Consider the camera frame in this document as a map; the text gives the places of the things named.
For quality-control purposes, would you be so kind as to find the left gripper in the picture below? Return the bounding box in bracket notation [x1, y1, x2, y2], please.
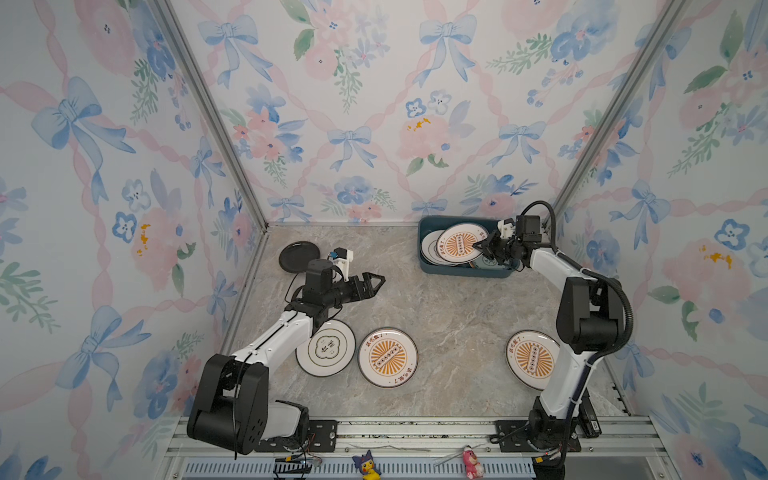
[324, 273, 385, 311]

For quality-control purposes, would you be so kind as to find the orange sunburst plate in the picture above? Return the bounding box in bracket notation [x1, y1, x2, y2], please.
[506, 330, 560, 391]
[358, 327, 419, 389]
[436, 223, 488, 264]

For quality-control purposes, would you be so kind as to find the white plate clover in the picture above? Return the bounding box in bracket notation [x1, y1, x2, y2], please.
[421, 230, 451, 266]
[295, 319, 356, 378]

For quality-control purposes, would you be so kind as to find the black round plate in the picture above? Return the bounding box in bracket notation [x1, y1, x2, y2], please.
[278, 241, 320, 274]

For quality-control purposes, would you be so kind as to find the teal patterned small plate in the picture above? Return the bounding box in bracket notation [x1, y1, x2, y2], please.
[474, 256, 513, 272]

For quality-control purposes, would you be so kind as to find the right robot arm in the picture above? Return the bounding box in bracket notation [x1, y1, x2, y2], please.
[473, 231, 633, 451]

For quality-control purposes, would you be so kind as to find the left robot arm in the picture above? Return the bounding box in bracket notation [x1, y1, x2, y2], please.
[186, 259, 386, 455]

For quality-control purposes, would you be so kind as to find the teal plastic bin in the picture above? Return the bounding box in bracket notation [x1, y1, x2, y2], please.
[417, 215, 516, 279]

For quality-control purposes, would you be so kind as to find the purple yellow toy figure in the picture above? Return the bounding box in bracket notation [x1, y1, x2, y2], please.
[352, 450, 381, 480]

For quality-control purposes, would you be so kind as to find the pink toy figure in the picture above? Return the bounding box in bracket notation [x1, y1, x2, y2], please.
[462, 445, 485, 480]

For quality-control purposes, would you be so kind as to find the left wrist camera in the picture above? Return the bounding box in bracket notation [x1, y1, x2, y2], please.
[329, 247, 354, 281]

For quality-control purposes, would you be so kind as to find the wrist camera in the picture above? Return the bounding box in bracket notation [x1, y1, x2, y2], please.
[497, 215, 542, 243]
[329, 247, 354, 281]

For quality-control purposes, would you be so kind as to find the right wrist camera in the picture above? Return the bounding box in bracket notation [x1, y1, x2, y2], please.
[497, 215, 542, 243]

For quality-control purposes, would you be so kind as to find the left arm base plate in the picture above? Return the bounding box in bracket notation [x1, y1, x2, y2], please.
[254, 419, 339, 454]

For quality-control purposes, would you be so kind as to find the aluminium front rail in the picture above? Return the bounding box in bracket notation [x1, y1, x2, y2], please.
[154, 417, 680, 479]

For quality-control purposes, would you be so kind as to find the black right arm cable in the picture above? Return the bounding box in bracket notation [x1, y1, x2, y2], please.
[518, 199, 635, 421]

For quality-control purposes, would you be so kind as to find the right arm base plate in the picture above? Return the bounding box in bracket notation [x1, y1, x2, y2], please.
[491, 420, 563, 453]

